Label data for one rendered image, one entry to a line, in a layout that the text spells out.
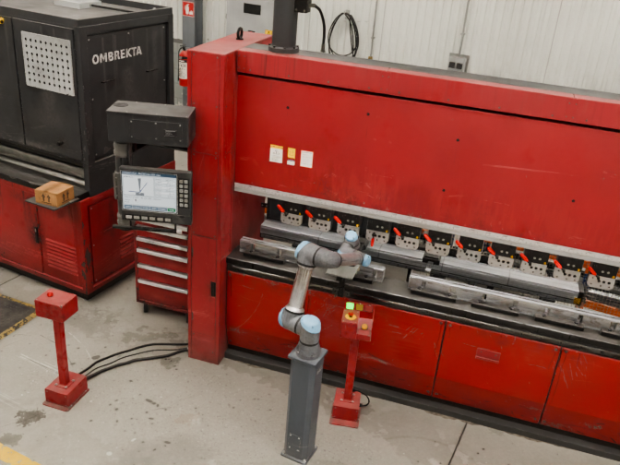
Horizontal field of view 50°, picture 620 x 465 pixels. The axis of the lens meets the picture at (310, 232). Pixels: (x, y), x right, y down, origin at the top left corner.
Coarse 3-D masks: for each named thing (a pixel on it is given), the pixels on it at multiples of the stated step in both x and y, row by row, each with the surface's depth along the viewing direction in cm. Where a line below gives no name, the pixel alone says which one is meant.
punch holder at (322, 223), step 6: (312, 210) 448; (318, 210) 446; (324, 210) 445; (330, 210) 444; (318, 216) 448; (324, 216) 447; (330, 216) 445; (312, 222) 451; (318, 222) 450; (324, 222) 448; (330, 222) 449; (312, 228) 453; (318, 228) 451; (324, 228) 450; (330, 228) 454
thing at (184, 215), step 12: (120, 168) 413; (132, 168) 413; (144, 168) 415; (156, 168) 416; (120, 180) 416; (180, 180) 415; (192, 180) 418; (180, 192) 418; (192, 192) 422; (180, 204) 422; (192, 204) 426; (132, 216) 427; (144, 216) 426; (156, 216) 426; (168, 216) 426; (180, 216) 426; (192, 216) 429
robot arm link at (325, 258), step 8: (320, 248) 378; (320, 256) 375; (328, 256) 376; (336, 256) 378; (344, 256) 388; (352, 256) 396; (360, 256) 403; (368, 256) 407; (320, 264) 376; (328, 264) 377; (336, 264) 379; (344, 264) 389; (352, 264) 398; (360, 264) 407; (368, 264) 409
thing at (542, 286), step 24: (288, 240) 495; (312, 240) 488; (336, 240) 483; (408, 264) 473; (456, 264) 464; (480, 264) 467; (504, 288) 458; (528, 288) 452; (552, 288) 447; (576, 288) 446
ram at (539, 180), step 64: (256, 128) 436; (320, 128) 423; (384, 128) 410; (448, 128) 398; (512, 128) 387; (576, 128) 376; (256, 192) 455; (320, 192) 441; (384, 192) 427; (448, 192) 414; (512, 192) 402; (576, 192) 390; (576, 256) 406
